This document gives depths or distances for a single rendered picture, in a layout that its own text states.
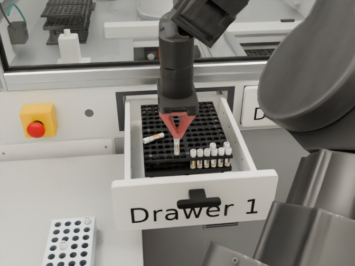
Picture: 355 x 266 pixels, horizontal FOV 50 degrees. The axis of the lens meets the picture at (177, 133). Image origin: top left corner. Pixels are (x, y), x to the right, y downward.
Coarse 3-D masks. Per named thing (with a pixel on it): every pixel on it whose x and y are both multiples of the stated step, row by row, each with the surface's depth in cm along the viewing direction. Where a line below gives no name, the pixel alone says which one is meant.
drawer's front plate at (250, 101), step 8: (248, 88) 94; (256, 88) 94; (248, 96) 94; (256, 96) 95; (248, 104) 96; (256, 104) 96; (248, 112) 97; (248, 120) 98; (256, 120) 99; (264, 120) 99
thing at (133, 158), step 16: (208, 96) 97; (224, 96) 98; (128, 112) 91; (224, 112) 94; (128, 128) 85; (224, 128) 95; (128, 144) 80; (240, 144) 80; (128, 160) 75; (240, 160) 80; (128, 176) 72; (144, 176) 80; (160, 176) 80
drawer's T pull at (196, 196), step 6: (192, 192) 65; (198, 192) 65; (204, 192) 66; (192, 198) 64; (198, 198) 64; (204, 198) 64; (210, 198) 64; (216, 198) 64; (180, 204) 63; (186, 204) 63; (192, 204) 63; (198, 204) 63; (204, 204) 64; (210, 204) 64; (216, 204) 64
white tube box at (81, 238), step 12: (60, 228) 74; (72, 228) 74; (84, 228) 74; (96, 228) 77; (48, 240) 71; (60, 240) 71; (72, 240) 71; (84, 240) 71; (48, 252) 69; (60, 252) 69; (72, 252) 69; (84, 252) 69; (48, 264) 67; (60, 264) 68; (72, 264) 68; (84, 264) 68
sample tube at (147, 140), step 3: (162, 132) 81; (156, 135) 80; (159, 135) 80; (162, 135) 80; (144, 138) 79; (147, 138) 79; (150, 138) 79; (153, 138) 79; (156, 138) 80; (159, 138) 80; (144, 141) 79; (147, 141) 79; (150, 141) 79
